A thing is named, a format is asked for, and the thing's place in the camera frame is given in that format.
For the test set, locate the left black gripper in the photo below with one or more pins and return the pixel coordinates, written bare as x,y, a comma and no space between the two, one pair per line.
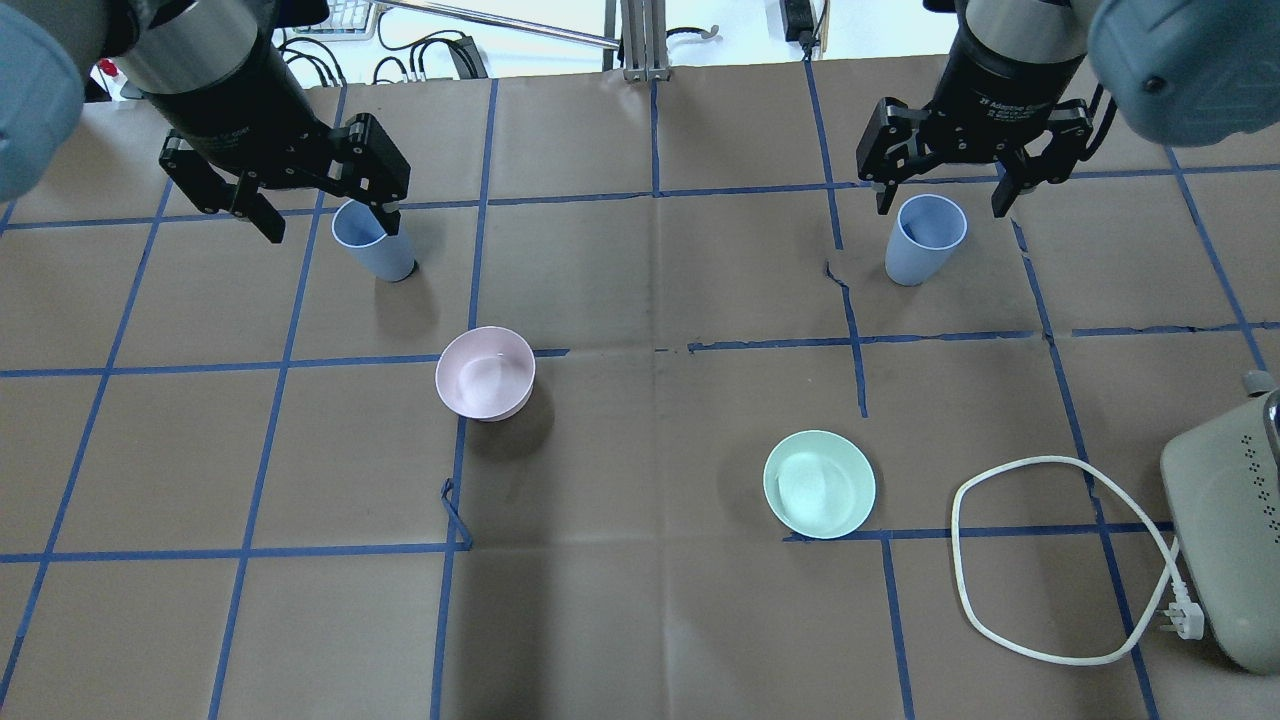
243,112

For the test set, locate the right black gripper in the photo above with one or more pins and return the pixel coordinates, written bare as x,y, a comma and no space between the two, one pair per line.
990,92

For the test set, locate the blue cup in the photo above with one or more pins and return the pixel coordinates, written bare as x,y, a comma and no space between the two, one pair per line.
390,257
928,230

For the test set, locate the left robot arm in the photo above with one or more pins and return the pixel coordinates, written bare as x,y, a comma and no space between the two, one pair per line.
240,123

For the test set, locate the black power adapter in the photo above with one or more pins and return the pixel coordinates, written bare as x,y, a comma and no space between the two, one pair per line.
467,59

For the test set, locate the pink bowl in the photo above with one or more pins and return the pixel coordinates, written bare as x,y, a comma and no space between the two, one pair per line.
486,374

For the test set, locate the metal rod stand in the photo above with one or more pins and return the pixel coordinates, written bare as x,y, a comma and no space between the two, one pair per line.
530,27

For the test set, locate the green bowl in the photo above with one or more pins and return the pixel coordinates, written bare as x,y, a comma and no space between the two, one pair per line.
819,485

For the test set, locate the cream toaster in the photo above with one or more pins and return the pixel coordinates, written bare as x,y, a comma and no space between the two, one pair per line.
1220,480

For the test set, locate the aluminium frame post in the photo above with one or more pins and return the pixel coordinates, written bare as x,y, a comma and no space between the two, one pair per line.
639,29

